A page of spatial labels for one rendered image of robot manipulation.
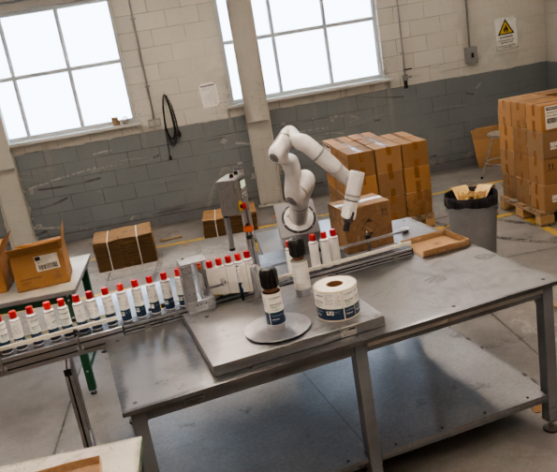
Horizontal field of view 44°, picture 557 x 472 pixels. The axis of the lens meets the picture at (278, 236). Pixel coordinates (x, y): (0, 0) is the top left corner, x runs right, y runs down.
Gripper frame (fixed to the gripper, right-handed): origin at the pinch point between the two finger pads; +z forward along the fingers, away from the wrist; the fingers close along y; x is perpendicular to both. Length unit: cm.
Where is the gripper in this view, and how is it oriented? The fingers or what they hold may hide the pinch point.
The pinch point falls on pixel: (346, 228)
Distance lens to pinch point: 383.1
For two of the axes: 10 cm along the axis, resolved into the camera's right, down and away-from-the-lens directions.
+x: 9.4, 1.1, 3.3
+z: -1.7, 9.7, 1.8
